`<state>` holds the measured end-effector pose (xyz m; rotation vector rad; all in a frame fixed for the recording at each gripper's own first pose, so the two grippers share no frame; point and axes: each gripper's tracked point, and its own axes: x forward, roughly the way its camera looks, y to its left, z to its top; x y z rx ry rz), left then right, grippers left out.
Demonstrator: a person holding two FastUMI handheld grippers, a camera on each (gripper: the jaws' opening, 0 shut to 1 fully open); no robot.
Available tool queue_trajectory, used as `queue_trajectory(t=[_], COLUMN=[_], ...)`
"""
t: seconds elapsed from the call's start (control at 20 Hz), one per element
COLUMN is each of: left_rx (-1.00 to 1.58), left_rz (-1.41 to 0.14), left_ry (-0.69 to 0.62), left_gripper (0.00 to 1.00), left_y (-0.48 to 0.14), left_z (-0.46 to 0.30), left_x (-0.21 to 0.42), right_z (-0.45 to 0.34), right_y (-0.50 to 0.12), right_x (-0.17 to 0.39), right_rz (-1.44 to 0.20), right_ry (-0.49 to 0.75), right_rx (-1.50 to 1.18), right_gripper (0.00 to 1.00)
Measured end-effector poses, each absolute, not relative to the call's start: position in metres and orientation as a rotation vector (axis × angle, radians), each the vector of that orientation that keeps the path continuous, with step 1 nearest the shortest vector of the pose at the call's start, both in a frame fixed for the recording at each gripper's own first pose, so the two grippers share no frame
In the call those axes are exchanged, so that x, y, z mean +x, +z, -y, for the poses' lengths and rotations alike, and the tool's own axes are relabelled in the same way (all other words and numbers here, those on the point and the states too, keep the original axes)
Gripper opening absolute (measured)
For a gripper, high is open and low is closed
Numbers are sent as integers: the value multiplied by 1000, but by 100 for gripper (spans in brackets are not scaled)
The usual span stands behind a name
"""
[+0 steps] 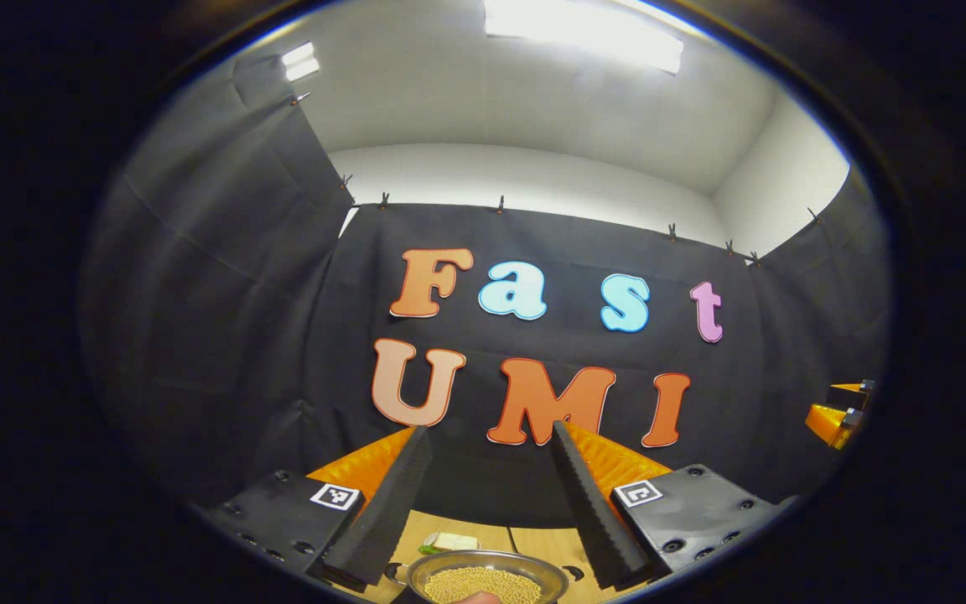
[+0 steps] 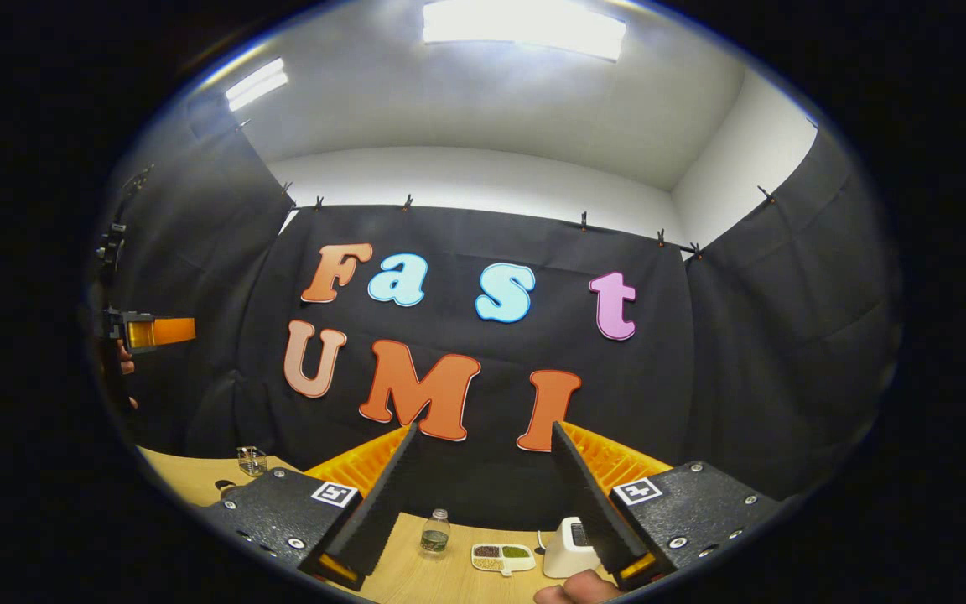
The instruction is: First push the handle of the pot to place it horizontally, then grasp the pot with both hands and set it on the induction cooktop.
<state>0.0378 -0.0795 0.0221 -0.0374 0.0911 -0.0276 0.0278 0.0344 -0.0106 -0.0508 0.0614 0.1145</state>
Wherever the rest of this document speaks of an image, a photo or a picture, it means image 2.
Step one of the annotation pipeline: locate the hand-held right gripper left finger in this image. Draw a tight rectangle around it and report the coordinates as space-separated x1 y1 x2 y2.
198 422 418 592

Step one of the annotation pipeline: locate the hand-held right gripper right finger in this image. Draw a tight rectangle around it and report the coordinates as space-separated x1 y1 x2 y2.
550 421 786 592

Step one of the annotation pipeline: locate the white toaster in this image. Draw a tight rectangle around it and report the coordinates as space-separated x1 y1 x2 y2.
543 517 610 580

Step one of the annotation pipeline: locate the clear plastic water bottle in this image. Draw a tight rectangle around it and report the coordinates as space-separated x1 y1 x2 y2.
420 508 451 555

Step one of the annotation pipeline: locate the white divided bean dish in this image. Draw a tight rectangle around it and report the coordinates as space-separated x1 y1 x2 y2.
471 543 537 576

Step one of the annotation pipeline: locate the black backdrop cloth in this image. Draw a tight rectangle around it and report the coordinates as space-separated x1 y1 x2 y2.
85 92 903 538

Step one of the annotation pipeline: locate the small ceiling light panel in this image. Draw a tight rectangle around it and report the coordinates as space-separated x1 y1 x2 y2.
225 57 289 112

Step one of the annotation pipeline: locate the row of black clips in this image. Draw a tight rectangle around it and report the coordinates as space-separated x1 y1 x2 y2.
282 180 777 257

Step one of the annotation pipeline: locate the large ceiling light panel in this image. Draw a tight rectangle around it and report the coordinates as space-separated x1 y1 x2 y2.
423 0 628 61

